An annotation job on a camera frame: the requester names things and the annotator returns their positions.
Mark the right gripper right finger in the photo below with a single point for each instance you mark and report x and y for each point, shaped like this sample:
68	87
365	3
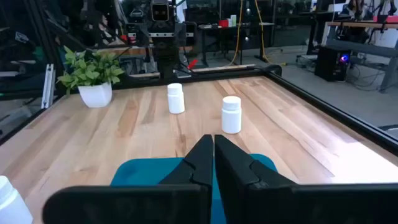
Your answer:
280	205

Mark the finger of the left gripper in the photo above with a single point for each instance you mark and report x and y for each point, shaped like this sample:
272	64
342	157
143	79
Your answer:
160	46
170	46

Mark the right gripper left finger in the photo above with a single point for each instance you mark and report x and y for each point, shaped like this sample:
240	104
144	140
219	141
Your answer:
140	205

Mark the white pill bottle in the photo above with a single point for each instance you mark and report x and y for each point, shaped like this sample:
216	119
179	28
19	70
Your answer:
176	99
231	116
9	205

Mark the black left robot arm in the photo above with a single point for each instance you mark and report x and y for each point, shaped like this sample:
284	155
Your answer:
166	70

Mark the teal plastic basket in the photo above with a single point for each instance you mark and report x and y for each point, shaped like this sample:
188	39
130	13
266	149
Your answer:
140	172

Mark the black background desk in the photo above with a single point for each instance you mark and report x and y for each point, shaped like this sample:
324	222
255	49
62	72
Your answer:
211	27

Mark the red box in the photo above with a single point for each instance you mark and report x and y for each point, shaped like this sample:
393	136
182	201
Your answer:
223	23

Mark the white green container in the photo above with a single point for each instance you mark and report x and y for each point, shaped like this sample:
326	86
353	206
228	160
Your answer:
233	20

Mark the green plant white pot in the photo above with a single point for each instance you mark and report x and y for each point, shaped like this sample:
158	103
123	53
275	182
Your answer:
94	95

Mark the silver aluminium extrusion bar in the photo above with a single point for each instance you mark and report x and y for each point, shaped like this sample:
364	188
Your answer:
48	87

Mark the black computer tower purple light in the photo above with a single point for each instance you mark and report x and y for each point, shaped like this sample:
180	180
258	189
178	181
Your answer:
329	68

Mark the wooden desk grey legs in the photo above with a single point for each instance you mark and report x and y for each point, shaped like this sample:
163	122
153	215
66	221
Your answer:
351	24

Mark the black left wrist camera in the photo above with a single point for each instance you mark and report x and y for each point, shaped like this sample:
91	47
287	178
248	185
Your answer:
160	12

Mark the black table frame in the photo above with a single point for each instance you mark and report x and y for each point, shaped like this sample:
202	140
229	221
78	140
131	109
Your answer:
342	116

